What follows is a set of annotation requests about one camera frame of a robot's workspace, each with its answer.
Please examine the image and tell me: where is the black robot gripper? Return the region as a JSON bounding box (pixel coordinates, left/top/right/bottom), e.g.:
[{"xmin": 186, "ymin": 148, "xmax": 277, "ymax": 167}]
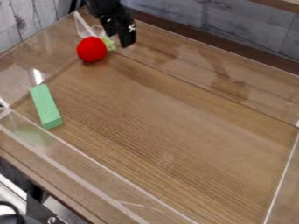
[{"xmin": 86, "ymin": 0, "xmax": 136, "ymax": 48}]

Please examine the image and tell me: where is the red strawberry toy fruit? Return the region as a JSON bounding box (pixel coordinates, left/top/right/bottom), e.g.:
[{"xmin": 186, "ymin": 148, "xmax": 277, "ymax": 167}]
[{"xmin": 76, "ymin": 36, "xmax": 118, "ymax": 63}]

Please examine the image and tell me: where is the green rectangular block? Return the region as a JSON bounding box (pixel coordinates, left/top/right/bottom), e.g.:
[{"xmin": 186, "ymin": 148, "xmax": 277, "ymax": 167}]
[{"xmin": 30, "ymin": 84, "xmax": 63, "ymax": 130}]

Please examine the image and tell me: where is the clear acrylic tray wall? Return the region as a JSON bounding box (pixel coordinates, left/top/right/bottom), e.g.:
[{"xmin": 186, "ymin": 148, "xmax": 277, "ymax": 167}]
[{"xmin": 0, "ymin": 13, "xmax": 299, "ymax": 224}]

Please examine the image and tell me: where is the black metal bracket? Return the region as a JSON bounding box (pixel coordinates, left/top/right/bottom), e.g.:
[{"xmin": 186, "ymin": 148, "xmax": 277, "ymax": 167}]
[{"xmin": 26, "ymin": 195, "xmax": 71, "ymax": 224}]

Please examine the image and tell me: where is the black cable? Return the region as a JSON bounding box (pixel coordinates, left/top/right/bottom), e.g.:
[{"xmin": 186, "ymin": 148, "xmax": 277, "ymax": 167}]
[{"xmin": 0, "ymin": 200, "xmax": 24, "ymax": 224}]

